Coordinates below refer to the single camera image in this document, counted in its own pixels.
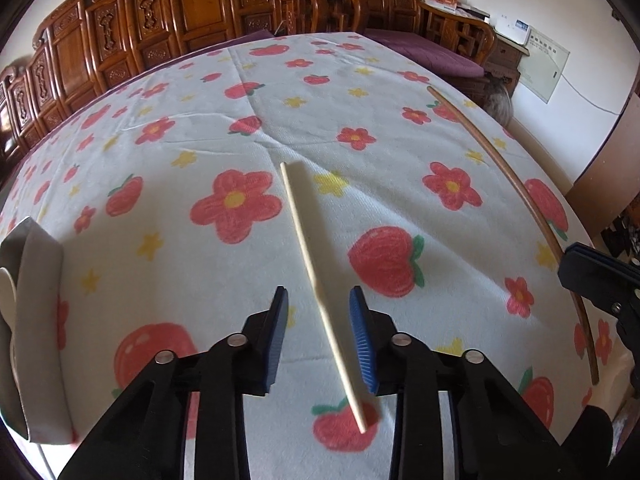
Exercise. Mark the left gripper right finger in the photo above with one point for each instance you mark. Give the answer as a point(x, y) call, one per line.
point(397, 364)

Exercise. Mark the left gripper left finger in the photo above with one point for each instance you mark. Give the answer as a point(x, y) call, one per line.
point(242, 364)

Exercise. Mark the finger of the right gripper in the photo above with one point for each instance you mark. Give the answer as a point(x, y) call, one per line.
point(608, 283)

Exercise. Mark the light bamboo chopstick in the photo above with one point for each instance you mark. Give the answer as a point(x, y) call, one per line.
point(322, 303)

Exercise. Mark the dark brown wooden chopstick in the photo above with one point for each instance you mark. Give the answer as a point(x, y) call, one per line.
point(534, 210)

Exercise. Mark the person's right hand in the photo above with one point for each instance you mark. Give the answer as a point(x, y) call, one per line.
point(586, 451)

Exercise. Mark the grey plastic bag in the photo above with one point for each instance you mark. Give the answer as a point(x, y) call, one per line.
point(495, 100)

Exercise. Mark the metal rectangular tin box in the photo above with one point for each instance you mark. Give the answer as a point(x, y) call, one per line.
point(33, 400)

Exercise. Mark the strawberry flower print tablecloth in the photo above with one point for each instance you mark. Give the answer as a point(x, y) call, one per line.
point(184, 198)

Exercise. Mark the wooden side cabinet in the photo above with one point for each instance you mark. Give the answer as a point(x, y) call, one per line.
point(504, 61)

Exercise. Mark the white router box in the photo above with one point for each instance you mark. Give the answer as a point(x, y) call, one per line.
point(513, 29)

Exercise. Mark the purple armchair cushion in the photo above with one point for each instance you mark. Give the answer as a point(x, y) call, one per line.
point(426, 53)

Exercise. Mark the long carved wooden sofa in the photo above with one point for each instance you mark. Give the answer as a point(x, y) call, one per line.
point(84, 48)

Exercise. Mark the carved wooden armchair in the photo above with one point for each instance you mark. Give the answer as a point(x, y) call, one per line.
point(468, 37)

